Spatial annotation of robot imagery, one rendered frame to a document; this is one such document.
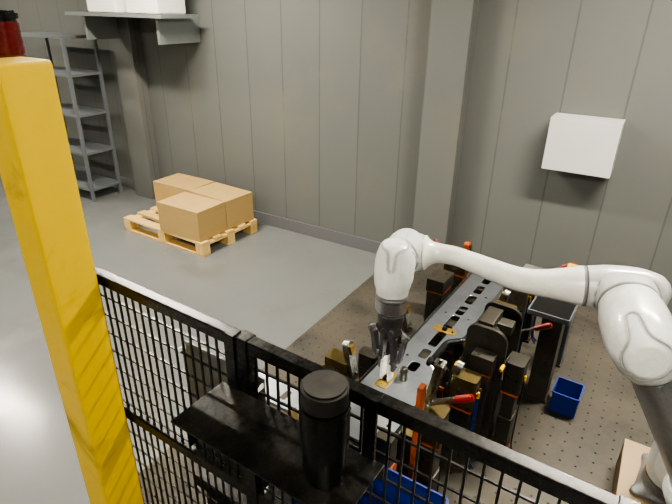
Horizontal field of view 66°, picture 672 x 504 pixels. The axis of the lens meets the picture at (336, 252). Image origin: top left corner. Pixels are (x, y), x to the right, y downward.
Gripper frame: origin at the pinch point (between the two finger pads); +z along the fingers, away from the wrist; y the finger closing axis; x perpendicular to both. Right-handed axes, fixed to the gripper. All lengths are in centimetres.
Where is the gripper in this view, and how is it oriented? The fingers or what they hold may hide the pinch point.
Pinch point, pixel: (386, 368)
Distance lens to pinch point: 158.9
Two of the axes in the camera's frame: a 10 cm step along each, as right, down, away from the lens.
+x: -5.6, 3.5, -7.5
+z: -0.1, 9.0, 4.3
